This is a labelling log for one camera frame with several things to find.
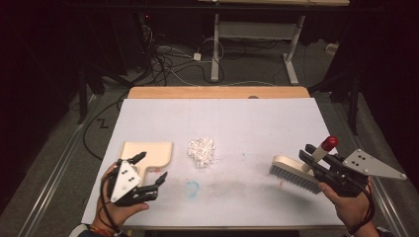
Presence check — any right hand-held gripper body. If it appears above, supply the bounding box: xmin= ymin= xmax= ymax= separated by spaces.
xmin=312 ymin=148 xmax=408 ymax=198

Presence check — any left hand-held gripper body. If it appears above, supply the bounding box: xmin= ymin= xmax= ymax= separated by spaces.
xmin=106 ymin=159 xmax=159 ymax=207

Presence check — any cream wooden dustpan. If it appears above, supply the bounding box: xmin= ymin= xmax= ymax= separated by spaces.
xmin=118 ymin=140 xmax=174 ymax=181

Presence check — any white brush with red-tipped handle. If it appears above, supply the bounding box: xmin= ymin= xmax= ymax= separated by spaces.
xmin=268 ymin=135 xmax=340 ymax=196

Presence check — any person's right hand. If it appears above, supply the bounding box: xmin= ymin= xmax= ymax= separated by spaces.
xmin=317 ymin=176 xmax=376 ymax=232

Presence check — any person's left hand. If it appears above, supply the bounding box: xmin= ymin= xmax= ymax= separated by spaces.
xmin=93 ymin=163 xmax=150 ymax=230

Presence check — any white table cover sheet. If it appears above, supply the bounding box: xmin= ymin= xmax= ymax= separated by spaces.
xmin=81 ymin=97 xmax=347 ymax=228

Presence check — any black metal stand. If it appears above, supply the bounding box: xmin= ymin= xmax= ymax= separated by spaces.
xmin=76 ymin=62 xmax=100 ymax=125

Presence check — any white-legged desk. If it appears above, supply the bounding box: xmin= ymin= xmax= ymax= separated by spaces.
xmin=197 ymin=0 xmax=351 ymax=86

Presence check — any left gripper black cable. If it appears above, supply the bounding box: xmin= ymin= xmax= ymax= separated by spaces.
xmin=99 ymin=164 xmax=124 ymax=236

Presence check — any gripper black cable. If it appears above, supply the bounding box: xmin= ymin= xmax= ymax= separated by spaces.
xmin=99 ymin=164 xmax=124 ymax=236
xmin=349 ymin=177 xmax=377 ymax=236

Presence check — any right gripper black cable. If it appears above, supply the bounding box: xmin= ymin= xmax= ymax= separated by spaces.
xmin=349 ymin=177 xmax=377 ymax=236

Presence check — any black floor cable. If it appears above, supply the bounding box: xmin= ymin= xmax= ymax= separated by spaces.
xmin=82 ymin=95 xmax=130 ymax=162

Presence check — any red woven bracelet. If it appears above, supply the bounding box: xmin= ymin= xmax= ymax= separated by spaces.
xmin=88 ymin=224 xmax=115 ymax=237

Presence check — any tangle of black floor cables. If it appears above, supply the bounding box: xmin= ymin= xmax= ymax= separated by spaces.
xmin=139 ymin=24 xmax=226 ymax=87

